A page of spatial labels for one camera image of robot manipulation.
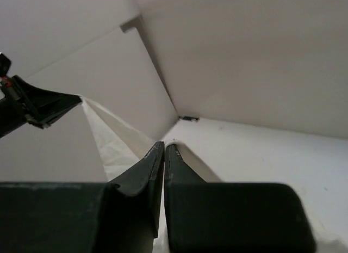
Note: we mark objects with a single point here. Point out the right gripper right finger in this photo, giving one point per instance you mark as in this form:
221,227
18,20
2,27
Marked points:
206,216

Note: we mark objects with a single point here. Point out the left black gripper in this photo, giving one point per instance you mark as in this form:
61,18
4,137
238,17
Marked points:
24,103

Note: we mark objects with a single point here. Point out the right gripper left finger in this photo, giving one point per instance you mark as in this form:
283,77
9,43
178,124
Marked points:
121,215

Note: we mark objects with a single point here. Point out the cream white t-shirt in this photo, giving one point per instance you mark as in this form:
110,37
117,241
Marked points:
120,145

